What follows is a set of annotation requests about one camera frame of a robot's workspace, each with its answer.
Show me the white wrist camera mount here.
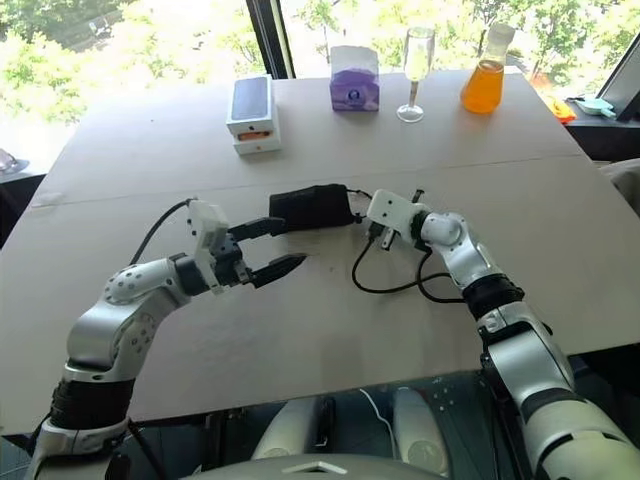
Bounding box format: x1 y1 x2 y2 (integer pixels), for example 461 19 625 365
186 199 232 294
366 188 427 237

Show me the dark window frame post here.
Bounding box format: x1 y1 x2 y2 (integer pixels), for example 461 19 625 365
245 0 302 82

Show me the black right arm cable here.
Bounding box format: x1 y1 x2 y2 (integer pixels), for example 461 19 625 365
351 233 469 304

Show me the thin white cable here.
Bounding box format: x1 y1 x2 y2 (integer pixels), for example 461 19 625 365
358 388 397 443

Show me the black pouch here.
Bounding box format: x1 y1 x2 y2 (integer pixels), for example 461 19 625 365
267 183 374 234

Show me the glass flask with orange liquid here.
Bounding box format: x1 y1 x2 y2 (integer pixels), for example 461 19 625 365
460 23 517 116

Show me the clear champagne glass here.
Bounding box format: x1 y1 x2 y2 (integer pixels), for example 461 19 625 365
395 26 437 124

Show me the white phone box black picture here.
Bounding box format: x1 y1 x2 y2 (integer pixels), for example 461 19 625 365
224 75 281 141

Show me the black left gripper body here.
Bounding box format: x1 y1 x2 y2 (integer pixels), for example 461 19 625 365
214 232 255 289

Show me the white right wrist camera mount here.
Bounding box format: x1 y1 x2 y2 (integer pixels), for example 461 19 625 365
366 188 427 237

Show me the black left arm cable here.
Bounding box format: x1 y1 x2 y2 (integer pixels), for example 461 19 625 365
128 198 197 267

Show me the orange cloth item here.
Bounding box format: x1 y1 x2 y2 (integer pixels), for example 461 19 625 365
548 93 578 122

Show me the purple glass dish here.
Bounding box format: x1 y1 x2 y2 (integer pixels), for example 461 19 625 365
0 146 27 177

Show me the beige cushion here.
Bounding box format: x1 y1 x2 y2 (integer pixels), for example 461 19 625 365
598 157 640 217

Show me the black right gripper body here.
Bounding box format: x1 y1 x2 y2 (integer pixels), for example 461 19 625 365
368 220 401 253

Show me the teal plastic item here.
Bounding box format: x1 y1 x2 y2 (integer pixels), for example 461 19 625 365
573 96 615 120

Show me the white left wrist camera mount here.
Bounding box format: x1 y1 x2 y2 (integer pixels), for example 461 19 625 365
186 199 232 294

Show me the purple tissue box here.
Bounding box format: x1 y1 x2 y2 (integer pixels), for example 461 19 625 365
328 45 383 114

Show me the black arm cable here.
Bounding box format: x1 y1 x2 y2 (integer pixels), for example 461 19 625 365
128 198 197 267
351 233 469 304

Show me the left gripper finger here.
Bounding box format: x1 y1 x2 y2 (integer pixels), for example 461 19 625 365
249 253 308 290
227 215 289 246

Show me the grey rounded robot torso shell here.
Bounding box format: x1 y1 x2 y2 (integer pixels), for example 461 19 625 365
199 449 362 480

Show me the white rounded robot leg shell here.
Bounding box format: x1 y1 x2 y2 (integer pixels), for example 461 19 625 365
391 386 452 477
248 394 327 462

